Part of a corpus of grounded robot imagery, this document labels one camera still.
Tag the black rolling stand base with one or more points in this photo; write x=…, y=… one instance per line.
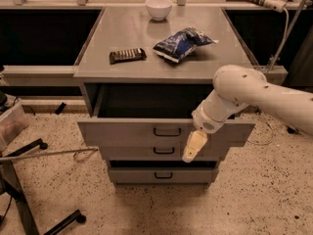
x=11, y=185

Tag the dark chocolate bar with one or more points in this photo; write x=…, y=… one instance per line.
x=128, y=55

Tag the small black floor object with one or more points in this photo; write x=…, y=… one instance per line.
x=60, y=108

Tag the grey drawer cabinet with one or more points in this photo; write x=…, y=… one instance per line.
x=154, y=87

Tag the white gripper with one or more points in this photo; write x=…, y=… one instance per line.
x=205, y=121

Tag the thin metal rod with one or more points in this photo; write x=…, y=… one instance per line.
x=50, y=154

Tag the clear plastic storage bin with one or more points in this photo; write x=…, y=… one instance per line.
x=12, y=122

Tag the blue chip bag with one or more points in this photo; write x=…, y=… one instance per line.
x=179, y=45

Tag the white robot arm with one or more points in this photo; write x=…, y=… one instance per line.
x=234, y=89

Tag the white ceramic bowl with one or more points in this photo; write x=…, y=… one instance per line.
x=158, y=9

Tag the grey top drawer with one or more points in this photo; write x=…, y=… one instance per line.
x=156, y=132

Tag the grey bottom drawer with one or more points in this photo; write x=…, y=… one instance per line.
x=162, y=176

